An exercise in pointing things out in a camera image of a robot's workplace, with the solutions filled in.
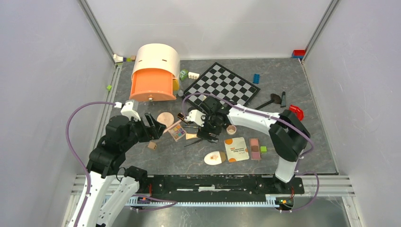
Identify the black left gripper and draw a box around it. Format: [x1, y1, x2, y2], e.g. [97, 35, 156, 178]
[122, 111, 166, 150]

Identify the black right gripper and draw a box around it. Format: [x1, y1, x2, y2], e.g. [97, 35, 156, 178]
[197, 110, 222, 143]

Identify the wooden handle makeup brush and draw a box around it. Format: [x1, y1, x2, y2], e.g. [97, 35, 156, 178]
[185, 133, 197, 140]

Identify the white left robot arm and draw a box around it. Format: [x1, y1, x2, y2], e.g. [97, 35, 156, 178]
[69, 112, 166, 227]

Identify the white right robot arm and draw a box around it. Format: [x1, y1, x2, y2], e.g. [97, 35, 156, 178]
[186, 95, 314, 194]

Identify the small wooden cube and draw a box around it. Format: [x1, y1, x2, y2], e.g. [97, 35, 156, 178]
[148, 141, 157, 150]

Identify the colourful eyeshadow palette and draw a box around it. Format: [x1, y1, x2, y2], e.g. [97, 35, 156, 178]
[168, 123, 186, 142]

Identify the pink lip pencil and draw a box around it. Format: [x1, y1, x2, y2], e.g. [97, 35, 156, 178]
[163, 120, 182, 133]

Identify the small round pink jar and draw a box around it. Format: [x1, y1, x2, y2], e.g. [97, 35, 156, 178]
[226, 125, 237, 135]

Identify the round pink compact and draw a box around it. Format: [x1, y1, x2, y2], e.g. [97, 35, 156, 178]
[157, 112, 174, 128]

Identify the white orange sachet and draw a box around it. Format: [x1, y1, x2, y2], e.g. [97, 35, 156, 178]
[224, 137, 250, 163]

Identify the pink brown blush palette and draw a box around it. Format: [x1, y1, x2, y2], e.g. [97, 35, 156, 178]
[249, 138, 261, 160]

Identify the black grey chessboard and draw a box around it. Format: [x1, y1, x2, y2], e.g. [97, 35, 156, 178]
[183, 62, 261, 108]

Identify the white lego brick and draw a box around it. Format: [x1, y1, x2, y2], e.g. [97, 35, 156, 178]
[188, 72, 200, 80]

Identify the green toy block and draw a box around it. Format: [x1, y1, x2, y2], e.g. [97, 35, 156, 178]
[179, 69, 189, 81]

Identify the white round drawer organizer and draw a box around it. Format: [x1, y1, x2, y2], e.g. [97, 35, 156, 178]
[132, 44, 180, 96]

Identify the blue lego brick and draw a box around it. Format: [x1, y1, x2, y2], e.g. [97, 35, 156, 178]
[253, 74, 260, 84]

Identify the black fan brush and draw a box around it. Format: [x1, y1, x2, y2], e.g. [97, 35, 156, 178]
[255, 93, 282, 110]

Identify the black tube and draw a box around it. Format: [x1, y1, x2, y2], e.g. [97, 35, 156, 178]
[280, 91, 287, 108]

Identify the red letter D toy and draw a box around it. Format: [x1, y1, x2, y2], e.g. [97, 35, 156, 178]
[289, 105, 304, 121]

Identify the red blue bricks corner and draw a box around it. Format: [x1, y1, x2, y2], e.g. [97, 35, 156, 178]
[291, 50, 306, 59]

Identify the black mounting rail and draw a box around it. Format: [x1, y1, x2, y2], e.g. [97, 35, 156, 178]
[137, 174, 305, 202]

